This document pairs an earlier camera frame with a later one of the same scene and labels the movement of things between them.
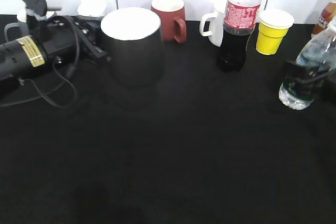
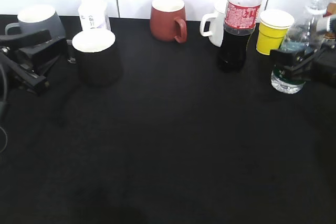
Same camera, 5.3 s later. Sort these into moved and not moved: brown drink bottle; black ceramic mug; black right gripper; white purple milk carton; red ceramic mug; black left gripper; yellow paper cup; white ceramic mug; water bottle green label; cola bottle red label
Moved: black ceramic mug; water bottle green label; black right gripper; black left gripper; brown drink bottle
Not moved: white purple milk carton; white ceramic mug; yellow paper cup; cola bottle red label; red ceramic mug
